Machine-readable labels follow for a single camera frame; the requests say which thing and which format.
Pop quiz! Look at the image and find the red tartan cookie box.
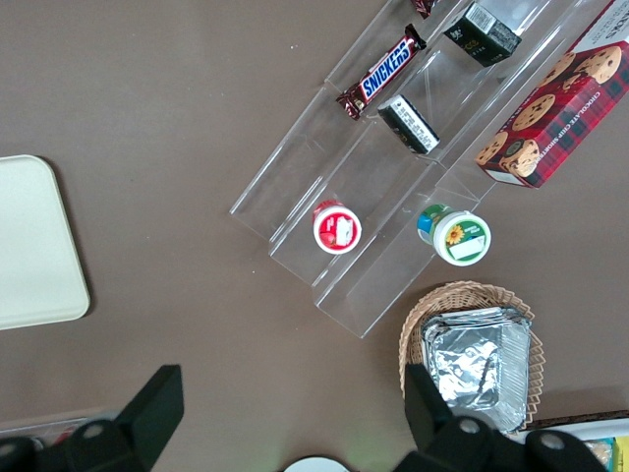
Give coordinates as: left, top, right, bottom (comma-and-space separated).
474, 0, 629, 190

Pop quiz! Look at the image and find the green sunflower lid cup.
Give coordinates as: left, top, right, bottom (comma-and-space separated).
416, 204, 492, 267

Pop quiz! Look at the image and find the cream plastic tray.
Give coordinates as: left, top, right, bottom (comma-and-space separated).
0, 154, 91, 331

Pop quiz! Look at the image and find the aluminium foil tray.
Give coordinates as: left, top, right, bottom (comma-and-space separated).
421, 305, 534, 436

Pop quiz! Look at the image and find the Snickers chocolate bar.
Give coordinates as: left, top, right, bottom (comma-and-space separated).
335, 23, 429, 122

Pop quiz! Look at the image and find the white round object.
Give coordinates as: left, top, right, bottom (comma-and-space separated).
283, 456, 351, 472

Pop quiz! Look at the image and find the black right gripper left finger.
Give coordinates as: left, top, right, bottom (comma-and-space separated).
37, 364, 186, 472

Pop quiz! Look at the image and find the yellow snack packet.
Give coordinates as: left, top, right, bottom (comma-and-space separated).
610, 436, 629, 472

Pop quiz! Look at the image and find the woven wicker basket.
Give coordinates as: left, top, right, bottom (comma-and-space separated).
398, 280, 546, 435

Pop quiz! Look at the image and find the clear acrylic tiered shelf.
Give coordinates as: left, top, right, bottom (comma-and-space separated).
228, 0, 616, 340

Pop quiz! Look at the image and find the black box with white label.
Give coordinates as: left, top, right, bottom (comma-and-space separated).
442, 1, 524, 69
376, 93, 442, 156

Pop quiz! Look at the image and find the red strawberry yogurt cup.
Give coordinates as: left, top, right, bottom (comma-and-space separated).
312, 199, 364, 256

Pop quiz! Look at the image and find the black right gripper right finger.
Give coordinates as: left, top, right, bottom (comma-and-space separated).
393, 362, 498, 472

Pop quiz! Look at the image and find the white storage bin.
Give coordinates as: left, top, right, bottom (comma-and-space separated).
528, 410, 629, 472

